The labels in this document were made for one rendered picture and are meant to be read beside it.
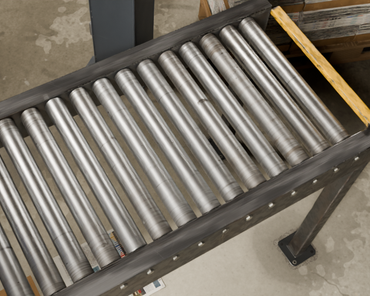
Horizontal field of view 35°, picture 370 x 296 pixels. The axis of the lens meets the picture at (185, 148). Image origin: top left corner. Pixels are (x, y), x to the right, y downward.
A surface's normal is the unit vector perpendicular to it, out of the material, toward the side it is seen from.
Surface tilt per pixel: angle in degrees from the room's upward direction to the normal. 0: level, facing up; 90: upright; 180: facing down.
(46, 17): 0
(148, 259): 0
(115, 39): 90
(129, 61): 0
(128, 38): 90
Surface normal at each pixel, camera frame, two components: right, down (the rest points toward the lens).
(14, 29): 0.07, -0.50
